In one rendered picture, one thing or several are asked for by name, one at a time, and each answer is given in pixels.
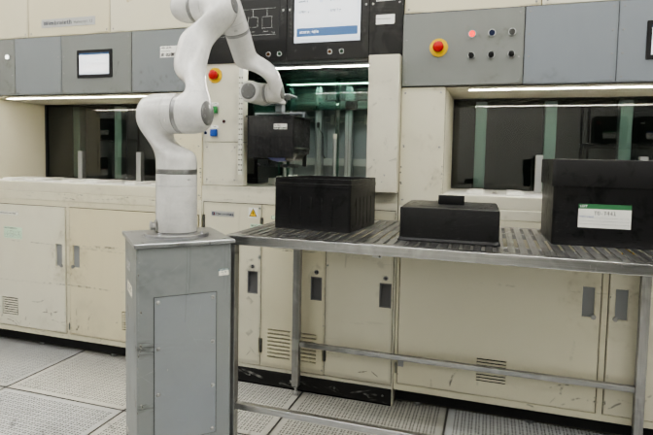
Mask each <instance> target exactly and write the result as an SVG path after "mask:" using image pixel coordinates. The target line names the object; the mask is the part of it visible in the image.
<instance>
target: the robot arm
mask: <svg viewBox="0 0 653 435"><path fill-rule="evenodd" d="M170 10H171V13H172V15H173V16H174V18H175V19H177V20H179V21H181V22H185V23H193V24H192V25H191V26H190V27H189V28H187V29H186V30H185V31H184V32H183V34H182V35H181V36H180V39H179V41H178V45H177V47H176V51H175V56H174V70H175V73H176V75H177V76H178V78H179V79H180V80H181V81H182V82H183V83H185V84H186V88H185V91H184V92H183V93H157V94H151V95H148V96H145V97H144V98H143V99H141V101H140V102H139V104H138V106H137V109H136V121H137V124H138V126H139V128H140V130H141V132H142V133H143V135H144V136H145V137H146V139H147V140H148V142H149V143H150V145H151V146H152V148H153V150H154V153H155V222H152V221H151V220H150V230H147V231H144V232H143V236H144V237H146V238H149V239H157V240H186V239H196V238H202V237H206V236H208V235H209V231H208V230H206V229H202V228H197V159H196V155H195V154H194V153H193V152H192V151H190V150H188V149H186V148H184V147H182V146H181V145H180V144H179V143H178V142H177V141H176V140H175V137H174V134H197V133H201V132H204V131H205V130H207V129H208V128H209V127H210V126H211V124H212V122H213V119H214V109H213V105H212V101H211V98H210V95H209V92H208V88H207V84H206V68H207V63H208V58H209V54H210V51H211V48H212V46H213V45H214V43H215V42H216V41H217V40H218V39H219V38H220V37H221V36H222V35H223V33H224V35H225V37H226V40H227V43H228V45H229V48H230V51H231V54H232V57H233V60H234V62H235V64H236V65H237V66H238V67H239V68H242V69H245V70H249V71H252V72H255V73H257V74H259V75H260V76H262V77H263V78H264V79H265V80H266V82H267V84H262V83H257V82H254V81H245V82H243V83H242V84H241V86H240V89H239V94H240V97H241V98H242V99H243V100H244V101H245V102H249V103H253V104H257V105H261V106H281V105H285V104H287V102H288V100H291V98H290V97H286V96H285V95H286V94H285V90H284V87H283V83H282V80H281V77H280V75H279V73H278V71H277V69H276V68H275V67H274V66H273V65H272V64H271V63H270V62H269V61H267V60H266V59H264V58H263V57H261V56H259V55H258V54H257V53H256V50H255V47H254V43H253V40H252V36H251V32H250V29H249V26H248V22H247V20H246V16H245V13H244V10H243V7H242V4H241V1H240V0H171V1H170Z"/></svg>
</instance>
